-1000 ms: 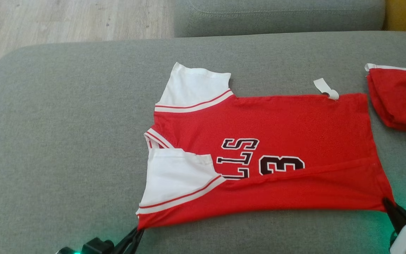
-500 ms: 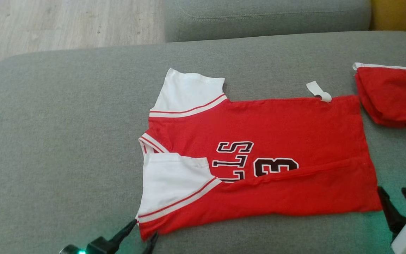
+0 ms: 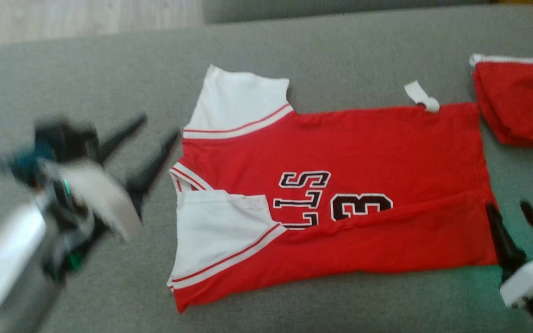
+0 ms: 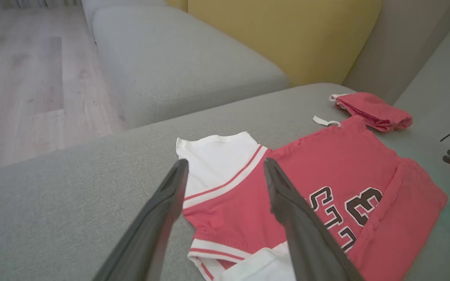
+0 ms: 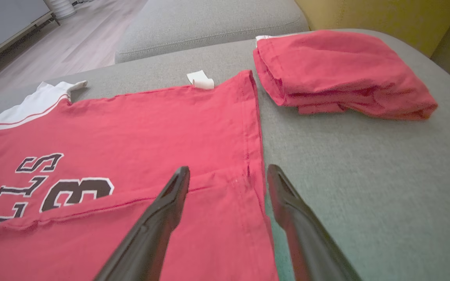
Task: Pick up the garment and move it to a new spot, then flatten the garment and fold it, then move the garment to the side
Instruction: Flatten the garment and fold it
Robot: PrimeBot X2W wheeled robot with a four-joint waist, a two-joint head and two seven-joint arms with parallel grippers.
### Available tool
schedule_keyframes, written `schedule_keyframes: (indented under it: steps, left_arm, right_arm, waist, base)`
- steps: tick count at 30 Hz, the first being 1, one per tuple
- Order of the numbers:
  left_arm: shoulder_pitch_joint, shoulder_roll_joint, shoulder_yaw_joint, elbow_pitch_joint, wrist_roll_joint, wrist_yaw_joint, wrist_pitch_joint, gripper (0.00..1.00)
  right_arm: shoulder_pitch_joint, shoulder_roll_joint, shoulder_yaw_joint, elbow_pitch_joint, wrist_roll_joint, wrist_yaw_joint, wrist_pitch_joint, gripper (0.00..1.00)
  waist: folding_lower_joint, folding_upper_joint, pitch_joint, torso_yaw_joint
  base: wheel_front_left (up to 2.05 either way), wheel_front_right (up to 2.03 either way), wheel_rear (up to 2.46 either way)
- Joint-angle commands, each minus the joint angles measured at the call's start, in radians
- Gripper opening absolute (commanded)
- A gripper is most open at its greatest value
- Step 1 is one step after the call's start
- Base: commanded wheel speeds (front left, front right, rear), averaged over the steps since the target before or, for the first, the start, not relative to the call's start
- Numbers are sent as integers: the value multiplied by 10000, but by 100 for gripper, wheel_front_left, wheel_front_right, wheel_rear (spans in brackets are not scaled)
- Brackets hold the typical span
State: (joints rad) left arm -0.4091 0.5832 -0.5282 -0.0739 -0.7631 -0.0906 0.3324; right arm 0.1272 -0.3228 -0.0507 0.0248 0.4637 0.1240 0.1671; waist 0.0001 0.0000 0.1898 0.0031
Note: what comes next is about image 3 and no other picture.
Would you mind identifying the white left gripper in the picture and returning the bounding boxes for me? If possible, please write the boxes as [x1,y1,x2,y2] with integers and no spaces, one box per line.
[35,113,180,284]

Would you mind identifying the small grey sofa cushion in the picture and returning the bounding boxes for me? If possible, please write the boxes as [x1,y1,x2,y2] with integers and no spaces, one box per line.
[202,0,495,25]

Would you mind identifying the red white basketball jersey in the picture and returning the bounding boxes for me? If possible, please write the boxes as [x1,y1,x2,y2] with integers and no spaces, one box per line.
[167,64,501,314]

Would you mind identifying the red shorts with white stripes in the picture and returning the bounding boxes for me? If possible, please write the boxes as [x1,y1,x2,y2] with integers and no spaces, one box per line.
[469,53,533,153]

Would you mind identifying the large grey sofa seat cushion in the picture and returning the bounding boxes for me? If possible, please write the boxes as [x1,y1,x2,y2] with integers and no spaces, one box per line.
[0,5,533,333]

